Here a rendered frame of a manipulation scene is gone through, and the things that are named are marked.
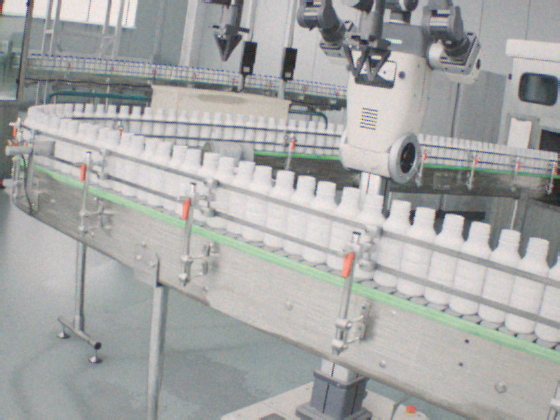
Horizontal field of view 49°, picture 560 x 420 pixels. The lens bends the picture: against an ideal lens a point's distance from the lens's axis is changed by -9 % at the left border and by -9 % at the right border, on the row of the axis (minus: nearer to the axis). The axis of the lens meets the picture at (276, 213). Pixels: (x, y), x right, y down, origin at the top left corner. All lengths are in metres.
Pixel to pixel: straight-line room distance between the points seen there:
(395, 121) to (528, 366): 1.02
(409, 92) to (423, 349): 0.94
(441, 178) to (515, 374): 2.99
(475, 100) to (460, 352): 7.13
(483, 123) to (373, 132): 6.44
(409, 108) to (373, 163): 0.20
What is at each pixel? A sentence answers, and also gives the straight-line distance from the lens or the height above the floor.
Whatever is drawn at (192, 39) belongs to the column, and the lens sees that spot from 12.28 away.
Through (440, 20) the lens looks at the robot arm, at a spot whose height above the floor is 1.59.
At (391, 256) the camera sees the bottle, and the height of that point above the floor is 1.06.
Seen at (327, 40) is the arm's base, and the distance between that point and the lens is 2.19.
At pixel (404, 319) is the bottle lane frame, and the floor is 0.96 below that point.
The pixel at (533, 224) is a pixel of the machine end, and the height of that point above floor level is 0.58.
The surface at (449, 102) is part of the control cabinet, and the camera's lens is 7.93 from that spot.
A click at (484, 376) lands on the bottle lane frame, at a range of 1.21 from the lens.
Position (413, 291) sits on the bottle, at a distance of 1.27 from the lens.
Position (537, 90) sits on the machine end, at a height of 1.61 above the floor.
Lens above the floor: 1.37
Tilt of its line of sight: 11 degrees down
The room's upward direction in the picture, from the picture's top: 8 degrees clockwise
